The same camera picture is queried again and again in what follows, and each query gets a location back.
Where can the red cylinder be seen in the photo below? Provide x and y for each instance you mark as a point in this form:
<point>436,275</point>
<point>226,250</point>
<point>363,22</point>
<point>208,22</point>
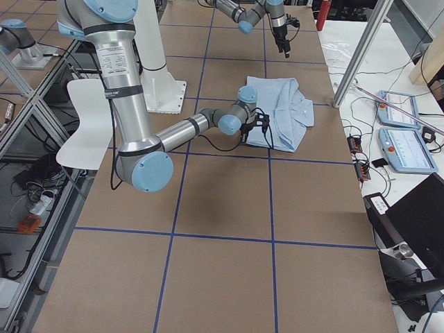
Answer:
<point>322,14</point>

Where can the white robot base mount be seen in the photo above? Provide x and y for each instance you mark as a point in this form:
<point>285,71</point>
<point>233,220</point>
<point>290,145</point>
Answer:
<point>162,92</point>

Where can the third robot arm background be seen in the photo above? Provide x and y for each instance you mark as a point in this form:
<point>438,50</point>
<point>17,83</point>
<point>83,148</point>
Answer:
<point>15,36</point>

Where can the black laptop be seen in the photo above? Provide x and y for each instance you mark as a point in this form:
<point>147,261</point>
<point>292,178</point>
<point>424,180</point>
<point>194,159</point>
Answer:
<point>417,219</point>

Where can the clear plastic bag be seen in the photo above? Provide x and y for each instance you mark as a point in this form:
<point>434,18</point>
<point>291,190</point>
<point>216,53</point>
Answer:
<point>337,53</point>

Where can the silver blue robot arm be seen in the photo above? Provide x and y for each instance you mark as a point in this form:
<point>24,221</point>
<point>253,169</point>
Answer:
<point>246,20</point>
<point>116,29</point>

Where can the orange device on floor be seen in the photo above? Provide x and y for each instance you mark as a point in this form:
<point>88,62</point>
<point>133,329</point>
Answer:
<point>29,224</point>

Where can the white power strip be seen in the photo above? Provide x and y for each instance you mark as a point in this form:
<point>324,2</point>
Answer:
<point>46,199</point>

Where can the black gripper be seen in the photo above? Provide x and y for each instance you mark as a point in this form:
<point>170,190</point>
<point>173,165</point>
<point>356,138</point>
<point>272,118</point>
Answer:
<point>279,35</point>
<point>246,130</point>

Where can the light blue button shirt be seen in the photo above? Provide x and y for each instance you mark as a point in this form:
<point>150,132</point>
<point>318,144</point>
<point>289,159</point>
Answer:
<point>289,111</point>

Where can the grey aluminium frame post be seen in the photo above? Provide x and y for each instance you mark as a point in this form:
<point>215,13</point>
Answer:
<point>372,27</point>

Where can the white plastic chair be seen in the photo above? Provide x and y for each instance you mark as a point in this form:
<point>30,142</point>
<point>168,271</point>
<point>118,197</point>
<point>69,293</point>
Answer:
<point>86,148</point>

